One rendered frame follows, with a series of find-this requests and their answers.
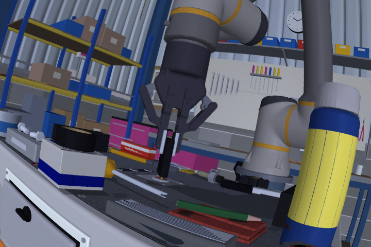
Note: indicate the white pegboard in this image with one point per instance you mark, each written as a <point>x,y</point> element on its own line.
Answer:
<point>244,108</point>

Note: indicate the red notebook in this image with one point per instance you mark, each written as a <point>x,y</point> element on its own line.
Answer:
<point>222,228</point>

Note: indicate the brown cardboard box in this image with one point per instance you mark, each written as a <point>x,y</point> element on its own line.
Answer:
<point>49,75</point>
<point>66,115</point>
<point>88,29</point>
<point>113,41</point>

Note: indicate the blue and yellow shelf unit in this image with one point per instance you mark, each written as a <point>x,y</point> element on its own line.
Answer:
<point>80,92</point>

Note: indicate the grey ignition switch plate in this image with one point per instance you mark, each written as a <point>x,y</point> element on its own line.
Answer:
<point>174,181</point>

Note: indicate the magenta tool cabinet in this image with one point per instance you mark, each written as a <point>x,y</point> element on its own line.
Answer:
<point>198,159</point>

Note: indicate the grey spark plug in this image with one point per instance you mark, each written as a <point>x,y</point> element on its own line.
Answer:
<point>208,175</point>

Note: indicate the grey wall shelf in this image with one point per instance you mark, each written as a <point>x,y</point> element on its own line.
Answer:
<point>290,52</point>

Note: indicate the white wall clock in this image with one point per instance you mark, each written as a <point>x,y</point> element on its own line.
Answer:
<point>295,21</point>

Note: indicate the red storage bin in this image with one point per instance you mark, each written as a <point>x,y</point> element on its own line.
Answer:
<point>300,44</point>

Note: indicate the blue framed table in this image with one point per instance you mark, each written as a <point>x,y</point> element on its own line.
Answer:
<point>363,182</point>

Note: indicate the white bolt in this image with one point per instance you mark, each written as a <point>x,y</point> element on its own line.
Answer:
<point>23,128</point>
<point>37,135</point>

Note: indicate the black toothed knob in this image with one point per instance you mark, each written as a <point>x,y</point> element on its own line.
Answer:
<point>253,181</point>

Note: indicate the blue steel column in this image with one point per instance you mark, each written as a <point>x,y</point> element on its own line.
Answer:
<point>151,46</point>

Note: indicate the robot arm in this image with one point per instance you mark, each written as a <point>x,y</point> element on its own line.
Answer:
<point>317,61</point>

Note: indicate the blue storage bin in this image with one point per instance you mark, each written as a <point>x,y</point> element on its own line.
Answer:
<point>270,41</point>
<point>288,43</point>
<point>361,52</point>

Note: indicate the grey metal ruler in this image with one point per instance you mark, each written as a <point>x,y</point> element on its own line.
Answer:
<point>173,220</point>

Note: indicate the grey screwdriver rack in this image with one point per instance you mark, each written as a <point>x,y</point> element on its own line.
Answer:
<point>266,75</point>

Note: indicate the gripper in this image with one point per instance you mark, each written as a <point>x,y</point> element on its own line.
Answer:
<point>185,77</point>

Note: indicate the black drawer knob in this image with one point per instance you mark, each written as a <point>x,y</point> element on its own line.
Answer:
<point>23,213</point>

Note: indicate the grey workbench with blue edge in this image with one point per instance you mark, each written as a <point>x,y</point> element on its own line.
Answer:
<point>222,145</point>

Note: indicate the black tape roll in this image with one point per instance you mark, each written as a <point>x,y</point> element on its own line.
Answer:
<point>75,137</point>

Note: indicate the red and white box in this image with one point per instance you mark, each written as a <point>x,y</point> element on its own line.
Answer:
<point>139,149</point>

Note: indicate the white cup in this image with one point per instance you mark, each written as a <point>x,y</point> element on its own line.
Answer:
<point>358,169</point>

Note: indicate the white and blue box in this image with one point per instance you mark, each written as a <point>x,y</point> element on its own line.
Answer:
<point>71,166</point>

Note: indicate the green pencil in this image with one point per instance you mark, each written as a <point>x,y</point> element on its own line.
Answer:
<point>216,211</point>

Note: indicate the yellow and blue cartridge tube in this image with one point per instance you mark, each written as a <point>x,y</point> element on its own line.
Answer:
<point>323,179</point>

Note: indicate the yellow storage bin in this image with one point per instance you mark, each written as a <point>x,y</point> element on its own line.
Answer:
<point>342,50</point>

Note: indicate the black block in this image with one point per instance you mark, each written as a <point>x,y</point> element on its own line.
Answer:
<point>283,207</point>

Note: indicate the grey flat box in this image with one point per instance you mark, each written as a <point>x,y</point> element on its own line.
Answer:
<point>21,145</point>

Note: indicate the white console with drawer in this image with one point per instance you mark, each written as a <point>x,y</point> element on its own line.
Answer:
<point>43,216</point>

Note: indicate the grey wrench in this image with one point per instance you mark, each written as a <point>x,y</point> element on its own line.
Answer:
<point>222,84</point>
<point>217,84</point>
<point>212,83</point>
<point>227,85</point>
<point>237,87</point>
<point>232,86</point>

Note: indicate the grey and blue tape roll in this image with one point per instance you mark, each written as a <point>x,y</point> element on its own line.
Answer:
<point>3,122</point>

